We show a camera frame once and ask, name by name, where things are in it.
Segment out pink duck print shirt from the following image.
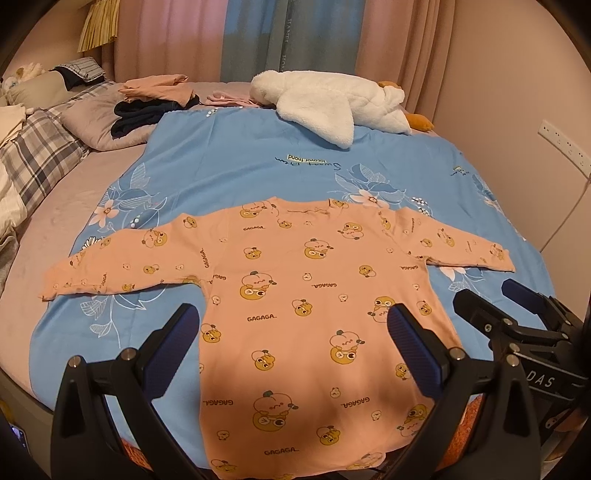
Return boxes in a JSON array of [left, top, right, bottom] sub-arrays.
[[41, 198, 514, 479]]

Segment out dark navy folded clothes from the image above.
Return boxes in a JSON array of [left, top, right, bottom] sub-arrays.
[[110, 95, 200, 139]]

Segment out folded pink clothes stack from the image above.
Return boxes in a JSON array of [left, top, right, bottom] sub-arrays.
[[119, 74, 197, 107]]

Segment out pink bed sheet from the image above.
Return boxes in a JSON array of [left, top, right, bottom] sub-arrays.
[[1, 108, 280, 407]]

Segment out white plush goose toy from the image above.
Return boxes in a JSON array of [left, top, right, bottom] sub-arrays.
[[249, 70, 434, 149]]

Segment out pink and blue curtains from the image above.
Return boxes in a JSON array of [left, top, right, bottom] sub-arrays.
[[97, 1, 456, 118]]

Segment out blue floral blanket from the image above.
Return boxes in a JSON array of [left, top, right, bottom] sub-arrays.
[[25, 108, 554, 466]]

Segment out plaid grey quilt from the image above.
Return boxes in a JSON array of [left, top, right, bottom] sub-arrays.
[[0, 80, 115, 296]]

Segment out grey pink pillow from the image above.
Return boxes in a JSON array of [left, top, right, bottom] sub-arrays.
[[59, 83, 156, 152]]

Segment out small pink garment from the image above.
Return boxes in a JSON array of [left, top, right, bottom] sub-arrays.
[[202, 91, 259, 108]]

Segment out striped grey pillow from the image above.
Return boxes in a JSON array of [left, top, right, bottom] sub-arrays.
[[53, 57, 105, 91]]

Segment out yellow fringed fabric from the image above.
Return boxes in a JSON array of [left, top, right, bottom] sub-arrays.
[[78, 0, 120, 53]]

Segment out white power cable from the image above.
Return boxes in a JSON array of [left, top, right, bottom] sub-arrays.
[[539, 172, 591, 254]]

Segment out white wall power strip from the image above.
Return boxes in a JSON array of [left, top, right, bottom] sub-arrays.
[[538, 120, 591, 179]]

